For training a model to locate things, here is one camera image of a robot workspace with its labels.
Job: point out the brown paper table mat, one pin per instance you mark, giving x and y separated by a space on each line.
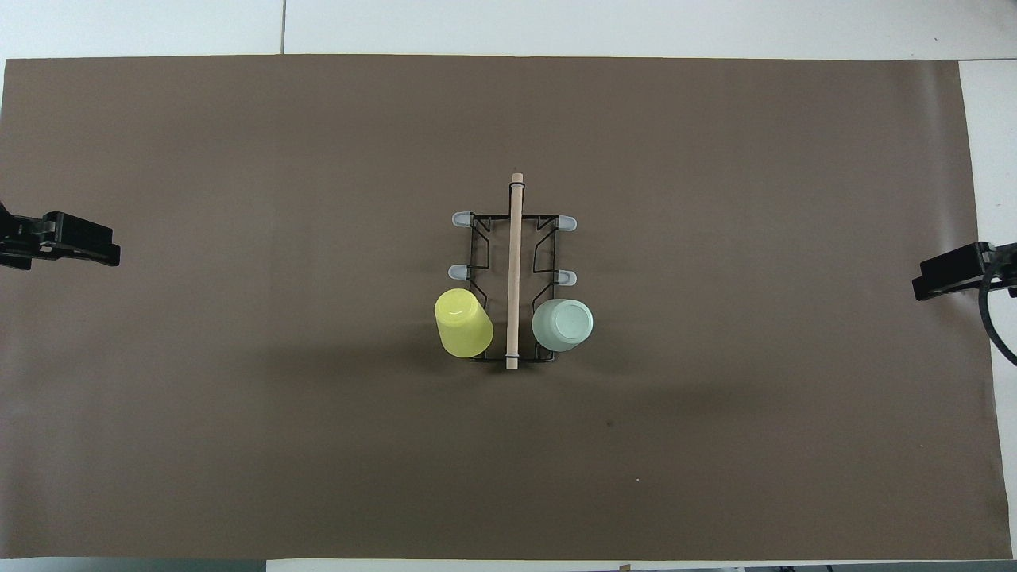
318 445

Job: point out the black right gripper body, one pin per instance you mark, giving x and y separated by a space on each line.
1003 266

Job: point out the yellow plastic cup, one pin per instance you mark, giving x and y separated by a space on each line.
465 326

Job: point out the pale green plastic cup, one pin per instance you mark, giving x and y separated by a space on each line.
562 326

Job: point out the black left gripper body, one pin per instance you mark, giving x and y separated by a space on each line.
17 241

